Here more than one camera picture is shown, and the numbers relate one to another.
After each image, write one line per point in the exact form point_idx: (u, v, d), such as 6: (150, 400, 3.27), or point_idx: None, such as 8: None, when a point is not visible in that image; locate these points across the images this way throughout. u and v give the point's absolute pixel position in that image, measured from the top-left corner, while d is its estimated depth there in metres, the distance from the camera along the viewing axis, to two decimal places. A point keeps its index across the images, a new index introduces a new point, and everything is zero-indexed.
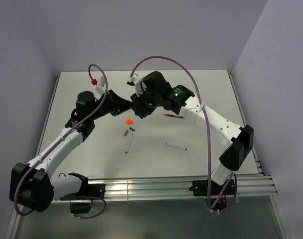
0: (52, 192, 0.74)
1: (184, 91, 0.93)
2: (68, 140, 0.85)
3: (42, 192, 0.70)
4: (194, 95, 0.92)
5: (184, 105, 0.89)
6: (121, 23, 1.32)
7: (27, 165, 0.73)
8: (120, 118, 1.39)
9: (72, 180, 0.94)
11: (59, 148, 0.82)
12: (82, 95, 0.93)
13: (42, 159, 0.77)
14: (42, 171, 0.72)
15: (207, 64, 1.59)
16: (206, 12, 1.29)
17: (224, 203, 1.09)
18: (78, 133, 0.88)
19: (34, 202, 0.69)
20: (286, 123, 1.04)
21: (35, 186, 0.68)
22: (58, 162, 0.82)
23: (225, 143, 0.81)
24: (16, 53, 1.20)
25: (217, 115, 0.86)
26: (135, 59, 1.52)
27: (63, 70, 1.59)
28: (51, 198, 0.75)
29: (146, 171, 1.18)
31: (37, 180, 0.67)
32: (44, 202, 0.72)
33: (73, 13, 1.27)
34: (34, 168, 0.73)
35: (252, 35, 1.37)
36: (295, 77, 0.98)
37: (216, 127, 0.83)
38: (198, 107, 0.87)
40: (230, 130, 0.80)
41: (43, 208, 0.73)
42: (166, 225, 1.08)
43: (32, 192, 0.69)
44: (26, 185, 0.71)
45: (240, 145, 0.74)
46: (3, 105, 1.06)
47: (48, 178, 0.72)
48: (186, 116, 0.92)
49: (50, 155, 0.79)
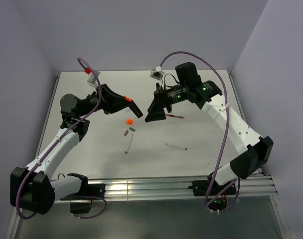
0: (53, 193, 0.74)
1: (214, 88, 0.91)
2: (65, 140, 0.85)
3: (43, 194, 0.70)
4: (222, 93, 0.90)
5: (209, 101, 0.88)
6: (121, 23, 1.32)
7: (26, 169, 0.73)
8: (120, 118, 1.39)
9: (72, 180, 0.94)
11: (57, 149, 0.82)
12: (64, 100, 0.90)
13: (41, 161, 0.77)
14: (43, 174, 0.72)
15: (207, 64, 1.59)
16: (206, 12, 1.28)
17: (224, 203, 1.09)
18: (75, 133, 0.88)
19: (36, 205, 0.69)
20: (286, 123, 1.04)
21: (36, 188, 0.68)
22: (56, 164, 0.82)
23: (239, 148, 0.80)
24: (16, 53, 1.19)
25: (240, 119, 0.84)
26: (134, 59, 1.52)
27: (63, 70, 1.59)
28: (53, 199, 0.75)
29: (146, 171, 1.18)
31: (38, 183, 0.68)
32: (46, 204, 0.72)
33: (73, 12, 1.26)
34: (33, 171, 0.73)
35: (252, 35, 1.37)
36: (295, 78, 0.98)
37: (235, 130, 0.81)
38: (222, 106, 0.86)
40: (249, 137, 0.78)
41: (46, 210, 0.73)
42: (166, 225, 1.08)
43: (33, 196, 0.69)
44: (26, 189, 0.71)
45: (255, 154, 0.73)
46: (3, 105, 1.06)
47: (49, 179, 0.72)
48: (208, 112, 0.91)
49: (48, 157, 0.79)
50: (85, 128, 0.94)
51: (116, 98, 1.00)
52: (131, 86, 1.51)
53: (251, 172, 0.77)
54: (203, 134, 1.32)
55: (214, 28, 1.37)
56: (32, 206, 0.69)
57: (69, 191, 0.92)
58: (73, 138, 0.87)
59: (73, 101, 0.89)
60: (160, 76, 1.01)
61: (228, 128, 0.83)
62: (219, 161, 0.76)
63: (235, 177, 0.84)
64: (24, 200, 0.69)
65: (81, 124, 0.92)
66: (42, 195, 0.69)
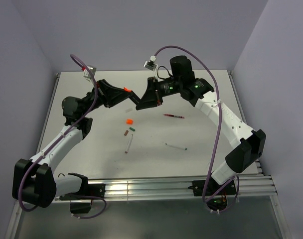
0: (54, 188, 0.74)
1: (205, 84, 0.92)
2: (69, 136, 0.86)
3: (45, 188, 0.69)
4: (214, 89, 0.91)
5: (201, 98, 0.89)
6: (121, 23, 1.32)
7: (30, 161, 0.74)
8: (120, 118, 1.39)
9: (72, 179, 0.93)
11: (61, 144, 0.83)
12: (65, 103, 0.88)
13: (45, 154, 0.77)
14: (46, 165, 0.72)
15: (207, 64, 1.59)
16: (206, 13, 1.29)
17: (224, 203, 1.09)
18: (79, 131, 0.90)
19: (38, 198, 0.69)
20: (286, 123, 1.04)
21: (39, 180, 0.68)
22: (59, 158, 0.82)
23: (233, 142, 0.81)
24: (16, 53, 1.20)
25: (232, 113, 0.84)
26: (135, 59, 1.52)
27: (64, 70, 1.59)
28: (54, 194, 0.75)
29: (146, 171, 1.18)
31: (41, 175, 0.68)
32: (47, 198, 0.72)
33: (73, 13, 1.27)
34: (37, 163, 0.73)
35: (252, 35, 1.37)
36: (295, 78, 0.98)
37: (227, 125, 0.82)
38: (214, 102, 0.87)
40: (241, 131, 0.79)
41: (47, 204, 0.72)
42: (166, 225, 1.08)
43: (35, 188, 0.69)
44: (28, 181, 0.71)
45: (248, 146, 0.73)
46: (3, 105, 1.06)
47: (51, 173, 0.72)
48: (201, 109, 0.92)
49: (52, 150, 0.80)
50: (89, 124, 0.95)
51: (115, 90, 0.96)
52: (131, 86, 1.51)
53: (246, 165, 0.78)
54: (203, 134, 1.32)
55: (214, 28, 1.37)
56: (33, 199, 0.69)
57: (67, 190, 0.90)
58: (76, 135, 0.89)
59: (74, 104, 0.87)
60: (154, 67, 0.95)
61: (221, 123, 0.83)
62: (213, 157, 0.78)
63: (233, 174, 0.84)
64: (25, 193, 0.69)
65: (84, 122, 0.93)
66: (44, 187, 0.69)
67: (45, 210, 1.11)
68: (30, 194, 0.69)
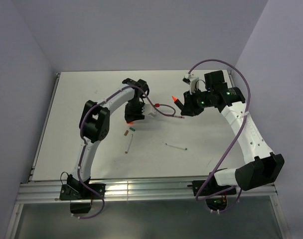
0: (107, 129, 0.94)
1: (237, 94, 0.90)
2: (124, 92, 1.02)
3: (103, 126, 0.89)
4: (244, 101, 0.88)
5: (229, 105, 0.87)
6: (122, 24, 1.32)
7: (95, 102, 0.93)
8: (120, 118, 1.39)
9: (84, 166, 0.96)
11: (118, 96, 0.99)
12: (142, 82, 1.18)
13: (106, 100, 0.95)
14: (107, 108, 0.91)
15: (207, 65, 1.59)
16: (206, 14, 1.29)
17: (224, 203, 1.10)
18: (132, 90, 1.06)
19: (95, 132, 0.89)
20: (285, 123, 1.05)
21: (100, 118, 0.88)
22: (113, 109, 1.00)
23: (247, 157, 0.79)
24: (17, 53, 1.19)
25: (256, 130, 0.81)
26: (135, 59, 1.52)
27: (64, 70, 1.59)
28: (105, 134, 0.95)
29: (146, 171, 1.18)
31: (102, 114, 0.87)
32: (101, 134, 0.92)
33: (73, 13, 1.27)
34: (100, 105, 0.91)
35: (252, 36, 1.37)
36: (296, 79, 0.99)
37: (247, 139, 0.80)
38: (241, 113, 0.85)
40: (259, 150, 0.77)
41: (100, 139, 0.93)
42: (166, 225, 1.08)
43: (96, 124, 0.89)
44: (91, 119, 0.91)
45: (261, 166, 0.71)
46: (3, 105, 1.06)
47: (109, 117, 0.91)
48: (227, 117, 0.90)
49: (111, 99, 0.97)
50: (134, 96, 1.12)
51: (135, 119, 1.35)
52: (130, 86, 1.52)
53: (255, 185, 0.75)
54: (203, 134, 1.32)
55: (214, 29, 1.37)
56: (91, 132, 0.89)
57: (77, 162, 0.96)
58: (130, 91, 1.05)
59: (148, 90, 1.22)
60: (190, 82, 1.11)
61: (240, 135, 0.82)
62: (222, 160, 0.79)
63: (235, 183, 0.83)
64: (87, 126, 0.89)
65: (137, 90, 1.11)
66: (102, 126, 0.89)
67: (44, 210, 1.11)
68: (91, 127, 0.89)
